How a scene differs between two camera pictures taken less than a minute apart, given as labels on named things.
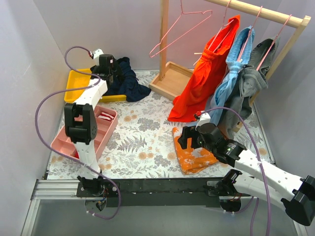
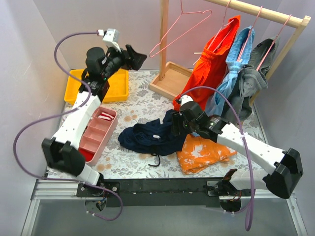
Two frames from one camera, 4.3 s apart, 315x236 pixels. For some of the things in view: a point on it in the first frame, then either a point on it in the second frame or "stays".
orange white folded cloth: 192,160 stays
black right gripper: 186,135 -> 175,123
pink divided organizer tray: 105,119 stays
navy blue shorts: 127,83 -> 153,137
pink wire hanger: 181,12 stays
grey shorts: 252,78 stays
